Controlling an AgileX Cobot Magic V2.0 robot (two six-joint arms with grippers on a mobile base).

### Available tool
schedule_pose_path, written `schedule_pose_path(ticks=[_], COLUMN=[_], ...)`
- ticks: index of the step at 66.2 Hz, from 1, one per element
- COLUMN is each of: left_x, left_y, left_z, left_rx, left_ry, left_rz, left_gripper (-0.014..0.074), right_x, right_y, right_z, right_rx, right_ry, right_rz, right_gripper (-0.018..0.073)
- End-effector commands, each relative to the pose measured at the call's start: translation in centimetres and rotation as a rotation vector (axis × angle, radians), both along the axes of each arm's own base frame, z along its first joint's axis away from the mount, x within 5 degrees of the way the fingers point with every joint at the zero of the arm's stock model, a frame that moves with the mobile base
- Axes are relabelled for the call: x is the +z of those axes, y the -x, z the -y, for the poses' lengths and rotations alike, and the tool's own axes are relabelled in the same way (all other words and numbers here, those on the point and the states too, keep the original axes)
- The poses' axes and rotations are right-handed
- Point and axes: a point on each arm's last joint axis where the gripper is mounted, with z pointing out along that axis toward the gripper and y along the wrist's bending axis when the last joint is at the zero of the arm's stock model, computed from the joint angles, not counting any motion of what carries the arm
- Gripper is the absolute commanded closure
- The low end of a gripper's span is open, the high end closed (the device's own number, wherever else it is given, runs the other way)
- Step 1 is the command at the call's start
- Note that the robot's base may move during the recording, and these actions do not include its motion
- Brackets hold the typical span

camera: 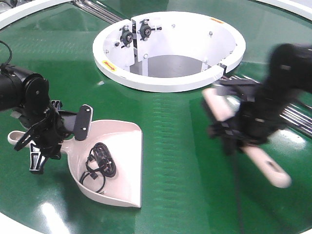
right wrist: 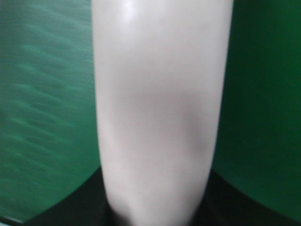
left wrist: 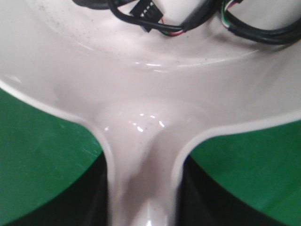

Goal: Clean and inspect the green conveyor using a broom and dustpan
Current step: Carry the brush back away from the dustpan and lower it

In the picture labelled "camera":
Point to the black bearing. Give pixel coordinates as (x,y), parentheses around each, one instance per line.
(126,36)
(146,30)

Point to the steel conveyor rollers rear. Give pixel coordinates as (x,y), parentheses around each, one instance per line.
(99,11)

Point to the pink hand brush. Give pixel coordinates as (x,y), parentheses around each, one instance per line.
(232,139)

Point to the black bearing left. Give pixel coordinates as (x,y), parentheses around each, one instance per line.
(126,36)

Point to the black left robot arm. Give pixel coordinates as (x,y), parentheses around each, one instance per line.
(27,94)

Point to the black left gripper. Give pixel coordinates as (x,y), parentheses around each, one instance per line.
(50,131)

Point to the black bearing right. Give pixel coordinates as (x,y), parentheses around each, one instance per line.
(146,30)

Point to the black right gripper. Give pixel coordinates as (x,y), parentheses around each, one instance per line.
(258,115)

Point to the pink plastic dustpan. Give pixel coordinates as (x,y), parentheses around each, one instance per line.
(124,142)

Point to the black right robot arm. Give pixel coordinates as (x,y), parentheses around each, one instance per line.
(292,62)

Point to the white outer conveyor rim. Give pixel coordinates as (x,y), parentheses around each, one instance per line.
(301,8)

